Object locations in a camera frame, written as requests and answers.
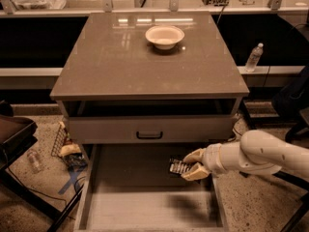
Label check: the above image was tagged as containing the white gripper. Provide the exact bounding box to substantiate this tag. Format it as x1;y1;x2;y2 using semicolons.
182;143;233;181

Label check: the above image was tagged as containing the chocolate rxbar black wrapper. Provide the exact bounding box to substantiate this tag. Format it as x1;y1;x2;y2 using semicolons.
169;158;192;175

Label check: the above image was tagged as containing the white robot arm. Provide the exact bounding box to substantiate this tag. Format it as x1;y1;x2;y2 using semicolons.
181;130;309;181

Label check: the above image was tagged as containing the closed upper drawer front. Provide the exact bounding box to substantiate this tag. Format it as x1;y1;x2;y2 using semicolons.
65;116;237;144

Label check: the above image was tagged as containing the open middle drawer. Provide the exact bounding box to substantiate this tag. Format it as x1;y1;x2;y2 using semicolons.
74;144;229;232

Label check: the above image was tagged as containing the grey cabinet with counter top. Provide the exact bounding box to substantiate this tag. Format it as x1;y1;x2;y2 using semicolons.
49;11;250;232

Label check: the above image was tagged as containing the black office chair right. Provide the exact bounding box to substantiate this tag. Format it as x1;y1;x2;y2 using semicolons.
239;65;309;232

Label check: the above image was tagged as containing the blue tape cross on floor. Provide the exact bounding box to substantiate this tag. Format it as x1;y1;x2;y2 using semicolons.
58;166;85;194

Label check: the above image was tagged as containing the clear plastic water bottle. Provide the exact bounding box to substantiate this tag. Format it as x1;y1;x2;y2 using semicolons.
245;43;264;73

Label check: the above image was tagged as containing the white paper bowl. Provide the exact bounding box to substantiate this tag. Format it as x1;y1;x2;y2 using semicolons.
145;26;184;50

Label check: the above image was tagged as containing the plastic bottle on floor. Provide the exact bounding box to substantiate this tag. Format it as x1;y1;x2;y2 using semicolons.
27;149;43;173

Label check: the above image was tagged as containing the black chair left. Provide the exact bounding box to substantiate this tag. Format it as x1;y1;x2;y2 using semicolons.
0;101;82;232

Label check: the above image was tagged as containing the black floor cable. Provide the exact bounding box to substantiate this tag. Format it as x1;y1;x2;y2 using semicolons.
225;117;253;143

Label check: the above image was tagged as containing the black drawer handle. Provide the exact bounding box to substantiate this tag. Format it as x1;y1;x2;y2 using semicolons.
136;131;163;140

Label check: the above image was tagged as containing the wire basket with snacks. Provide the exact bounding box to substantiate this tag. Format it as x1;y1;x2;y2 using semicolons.
51;122;87;167

